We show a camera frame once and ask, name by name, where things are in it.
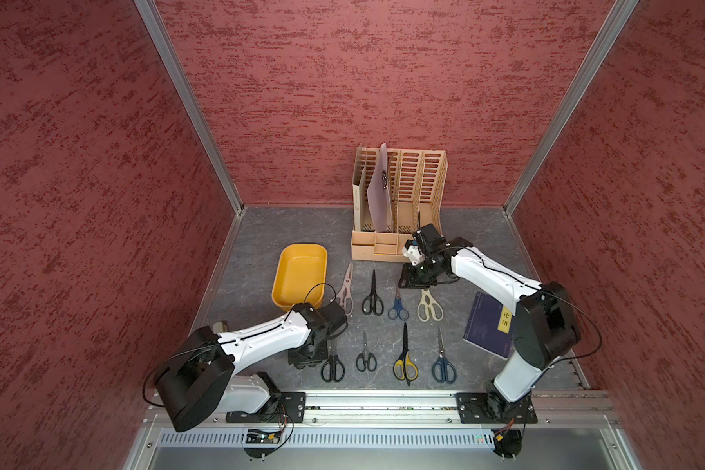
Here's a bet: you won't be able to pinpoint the aluminium corner post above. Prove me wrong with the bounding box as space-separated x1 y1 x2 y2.
503 0 638 217
134 0 244 217

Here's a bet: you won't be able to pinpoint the small grey handled scissors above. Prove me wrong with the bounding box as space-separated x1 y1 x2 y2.
356 333 378 372

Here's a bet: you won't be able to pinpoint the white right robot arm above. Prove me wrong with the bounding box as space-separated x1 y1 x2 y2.
399 229 582 407

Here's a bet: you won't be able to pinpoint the blue handled small scissors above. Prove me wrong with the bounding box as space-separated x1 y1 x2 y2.
387 288 409 321

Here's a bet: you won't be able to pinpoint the pink handled scissors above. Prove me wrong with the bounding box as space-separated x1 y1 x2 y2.
336 262 354 316

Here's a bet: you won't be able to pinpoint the yellow black handled scissors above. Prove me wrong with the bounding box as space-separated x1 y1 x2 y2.
393 323 419 386

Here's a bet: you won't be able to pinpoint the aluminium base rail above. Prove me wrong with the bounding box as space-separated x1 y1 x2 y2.
125 390 640 469

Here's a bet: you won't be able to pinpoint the beige plastic file organizer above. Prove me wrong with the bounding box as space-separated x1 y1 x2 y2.
351 147 448 262

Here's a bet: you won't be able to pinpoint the aluminium left corner post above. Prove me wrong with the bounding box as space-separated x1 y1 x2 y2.
134 0 244 217

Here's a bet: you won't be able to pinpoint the aluminium right corner post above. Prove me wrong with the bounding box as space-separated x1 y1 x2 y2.
503 0 638 217

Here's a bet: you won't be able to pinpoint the yellow plastic storage tray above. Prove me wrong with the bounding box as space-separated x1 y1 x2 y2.
271 244 328 313

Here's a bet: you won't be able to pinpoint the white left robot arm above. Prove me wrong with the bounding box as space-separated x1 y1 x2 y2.
154 301 347 432

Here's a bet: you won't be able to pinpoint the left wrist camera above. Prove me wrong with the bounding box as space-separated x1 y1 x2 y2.
320 301 348 340

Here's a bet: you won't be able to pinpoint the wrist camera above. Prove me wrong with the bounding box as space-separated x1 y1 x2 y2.
413 223 447 257
320 301 348 340

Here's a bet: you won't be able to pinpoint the beige folder in organizer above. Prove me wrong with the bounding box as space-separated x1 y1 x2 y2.
352 146 373 232

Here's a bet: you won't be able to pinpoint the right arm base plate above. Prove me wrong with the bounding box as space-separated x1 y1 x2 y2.
456 392 538 426

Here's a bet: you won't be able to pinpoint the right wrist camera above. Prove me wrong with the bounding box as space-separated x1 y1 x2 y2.
413 223 447 257

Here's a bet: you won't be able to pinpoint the dark blue handled scissors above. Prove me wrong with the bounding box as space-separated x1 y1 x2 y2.
432 328 457 385

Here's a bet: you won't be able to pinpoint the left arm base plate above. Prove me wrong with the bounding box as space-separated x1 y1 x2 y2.
225 392 307 424

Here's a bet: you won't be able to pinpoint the cream handled kitchen scissors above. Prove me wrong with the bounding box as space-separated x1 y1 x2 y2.
416 289 445 322

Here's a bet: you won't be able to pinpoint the dark blue book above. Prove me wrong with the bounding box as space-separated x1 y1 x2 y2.
463 292 513 360

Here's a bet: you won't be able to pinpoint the lilac folder in organizer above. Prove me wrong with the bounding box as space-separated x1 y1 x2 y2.
366 143 393 233

